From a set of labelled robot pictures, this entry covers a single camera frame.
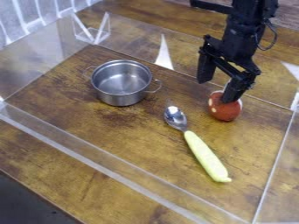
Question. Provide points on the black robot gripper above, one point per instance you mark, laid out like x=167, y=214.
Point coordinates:
x=229, y=54

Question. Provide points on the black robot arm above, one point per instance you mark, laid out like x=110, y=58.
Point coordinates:
x=252, y=14

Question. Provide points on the black bar at table edge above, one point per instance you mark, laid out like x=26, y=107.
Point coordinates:
x=211, y=6

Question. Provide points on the red brown toy mushroom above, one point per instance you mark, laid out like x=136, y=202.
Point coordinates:
x=223, y=111

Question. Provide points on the spoon with yellow handle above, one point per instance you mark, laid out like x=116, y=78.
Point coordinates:
x=209, y=162

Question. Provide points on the clear acrylic enclosure wall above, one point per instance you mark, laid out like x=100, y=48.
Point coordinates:
x=169, y=195

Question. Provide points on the small silver metal pot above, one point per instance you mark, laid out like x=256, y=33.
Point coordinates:
x=121, y=82

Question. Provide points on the clear acrylic corner bracket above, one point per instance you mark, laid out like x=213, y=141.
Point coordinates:
x=90, y=35

